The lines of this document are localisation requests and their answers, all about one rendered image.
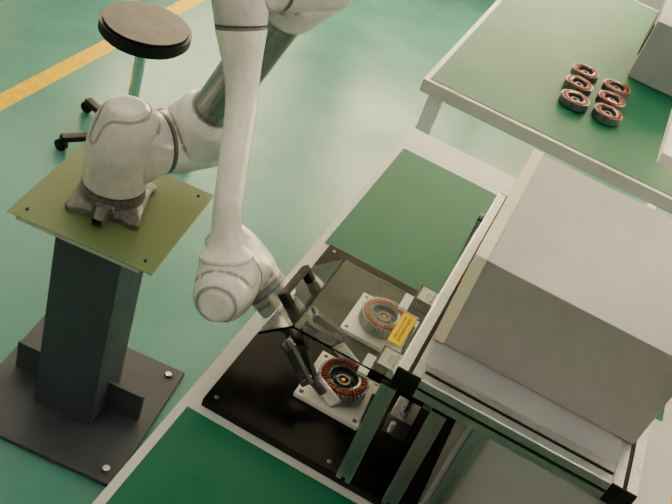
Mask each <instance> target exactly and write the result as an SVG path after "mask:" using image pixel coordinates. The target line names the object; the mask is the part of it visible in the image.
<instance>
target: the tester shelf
mask: <svg viewBox="0 0 672 504"><path fill-rule="evenodd" d="M507 197H508V196H507V195H505V194H503V193H501V192H499V193H498V195H497V197H496V198H495V200H494V202H493V204H492V205H491V207H490V209H489V211H488V212H487V214H486V216H485V217H484V219H483V221H482V223H481V224H480V226H479V228H478V230H477V231H476V233H475V235H474V236H473V238H472V240H471V242H470V243H469V245H468V247H467V248H466V250H465V252H464V254H463V255H462V257H461V259H460V261H459V262H458V264H457V266H456V267H455V269H454V271H453V273H452V274H451V276H450V278H449V280H448V281H447V283H446V285H445V286H444V288H443V290H442V292H441V293H440V295H439V297H438V299H437V300H436V302H435V304H434V305H433V307H432V309H431V311H430V312H429V314H428V316H427V317H426V319H425V321H424V323H423V324H422V326H421V328H420V330H419V331H418V333H417V335H416V336H415V338H414V340H413V342H412V343H411V345H410V347H409V349H408V350H407V352H406V354H405V355H404V357H403V359H402V361H401V362H400V364H399V366H398V367H397V369H396V371H395V373H394V375H393V377H392V379H391V381H390V383H389V384H390V385H392V386H394V387H395V388H397V389H399V390H401V391H403V392H404V393H406V394H408V395H410V396H412V397H414V398H416V399H418V400H420V401H422V402H424V403H425V404H427V405H429V406H431V407H433V408H434V409H436V410H438V411H440V412H442V413H444V414H445V415H447V416H449V417H451V418H453V419H455V420H456V421H458V422H460V423H462V424H464V425H465V426H467V427H469V428H471V429H473V430H475V431H476V432H478V433H480V434H482V435H484V436H485V437H487V438H489V439H491V440H493V441H495V442H496V443H498V444H500V445H502V446H504V447H505V448H507V449H509V450H511V451H513V452H515V453H516V454H518V455H520V456H522V457H524V458H525V459H527V460H529V461H531V462H533V463H535V464H536V465H538V466H540V467H542V468H544V469H546V470H547V471H549V472H551V473H553V474H555V475H556V476H558V477H560V478H562V479H564V480H566V481H567V482H569V483H571V484H573V485H575V486H576V487H578V488H580V489H582V490H584V491H586V492H587V493H589V494H591V495H593V496H595V497H596V498H598V499H599V500H601V501H603V502H605V503H606V504H632V503H633V502H634V501H635V500H636V498H637V495H638V489H639V484H640V479H641V474H642V469H643V464H644V459H645V453H646V448H647V443H648V438H649V433H650V428H651V424H650V425H649V426H648V428H647V429H646V430H645V431H644V433H643V434H642V435H641V436H640V438H639V439H638V440H637V441H636V443H635V444H631V443H630V442H628V441H626V440H624V439H622V438H620V437H618V436H617V435H615V434H613V433H611V432H609V431H607V430H605V429H604V428H602V427H600V426H598V425H596V424H594V423H592V422H590V421H589V420H587V419H585V418H583V417H581V416H579V415H577V414H576V413H574V412H572V411H570V410H568V409H566V408H564V407H562V406H561V405H559V404H557V403H555V402H553V401H551V400H549V399H548V398H546V397H544V396H542V395H540V394H538V393H536V392H535V391H533V390H531V389H529V388H527V387H525V386H523V385H521V384H520V383H518V382H516V381H514V380H512V379H510V378H508V377H507V376H505V375H503V374H501V373H499V372H497V371H495V370H493V369H492V368H490V367H488V366H486V365H484V364H482V363H480V362H479V361H477V360H475V359H473V358H471V357H469V356H467V355H466V354H464V353H462V352H460V351H458V350H456V349H454V348H452V347H451V346H449V345H447V344H445V343H441V342H439V341H437V340H435V339H433V335H434V333H435V331H436V330H437V328H438V326H439V324H440V322H441V320H442V318H443V316H444V314H445V312H446V310H447V308H448V306H449V304H450V302H451V300H452V298H453V297H454V295H455V293H456V291H457V289H458V287H459V286H458V284H459V282H460V280H461V278H462V277H463V275H464V273H465V272H466V270H467V268H468V266H469V264H470V263H471V262H472V260H473V258H474V256H475V254H476V252H477V250H478V248H479V247H480V245H481V243H482V241H483V240H484V238H485V236H486V234H487V232H488V231H489V229H490V227H491V225H492V223H493V222H494V220H495V218H496V216H497V214H498V213H499V211H500V209H501V207H502V205H503V204H504V202H505V200H506V198H507Z"/></svg>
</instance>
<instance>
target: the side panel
mask: <svg viewBox="0 0 672 504"><path fill-rule="evenodd" d="M427 504H606V503H605V502H603V501H601V500H599V499H598V498H596V497H595V496H593V495H591V494H589V493H587V492H586V491H584V490H582V489H580V488H578V487H576V486H575V485H573V484H571V483H569V482H567V481H566V480H564V479H562V478H560V477H558V476H556V475H555V474H553V473H551V472H549V471H547V470H546V469H544V468H542V467H540V466H538V465H536V464H535V463H533V462H531V461H529V460H527V459H525V458H524V457H522V456H520V455H518V454H516V453H515V452H513V451H511V450H509V449H507V448H505V447H504V446H502V445H500V444H498V443H496V442H495V441H493V440H491V439H489V438H487V437H485V436H484V435H482V434H480V433H478V432H476V431H475V430H473V429H472V430H471V432H470V433H469V435H468V437H467V438H466V440H465V441H464V443H463V445H462V446H461V448H460V450H459V451H458V453H457V455H456V456H455V458H454V460H453V461H452V463H451V464H450V466H449V468H448V469H447V471H446V473H445V474H444V476H443V478H442V479H441V481H440V483H439V484H438V486H437V487H436V489H435V491H434V492H433V494H432V496H431V497H430V499H429V501H428V502H427Z"/></svg>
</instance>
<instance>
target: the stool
mask: <svg viewBox="0 0 672 504"><path fill-rule="evenodd" d="M98 30H99V33H100V34H101V35H102V37H103V38H104V39H105V40H106V41H107V42H108V43H109V44H110V45H112V46H113V47H115V48H116V49H118V50H120V51H122V52H124V53H127V54H129V55H133V56H135V57H134V63H133V69H132V74H131V80H130V86H129V92H128V95H130V96H135V97H138V98H139V96H140V91H141V85H142V80H143V74H144V69H145V63H146V59H153V60H165V59H171V58H175V57H177V56H180V55H182V54H184V53H185V52H186V51H187V50H188V49H189V47H190V44H191V39H192V31H191V29H190V27H189V26H188V25H187V23H186V22H185V21H184V20H183V19H182V18H181V17H179V16H178V15H177V14H175V13H173V12H172V11H170V10H168V9H165V8H163V7H161V6H157V5H154V4H150V3H145V2H138V1H122V2H116V3H113V4H111V5H109V6H107V7H105V8H104V9H102V11H101V12H100V14H99V21H98ZM100 106H101V105H99V104H98V103H97V102H96V101H95V100H94V99H93V98H91V97H90V98H86V99H85V101H84V102H82V104H81V108H82V110H83V111H84V112H85V113H90V112H92V111H94V112H95V113H96V112H97V110H98V109H99V108H100ZM87 133H88V132H80V133H61V134H60V138H58V139H56V140H55V141H54V145H55V147H56V149H57V150H59V151H64V150H65V149H67V148H68V143H67V142H85V141H86V136H87Z"/></svg>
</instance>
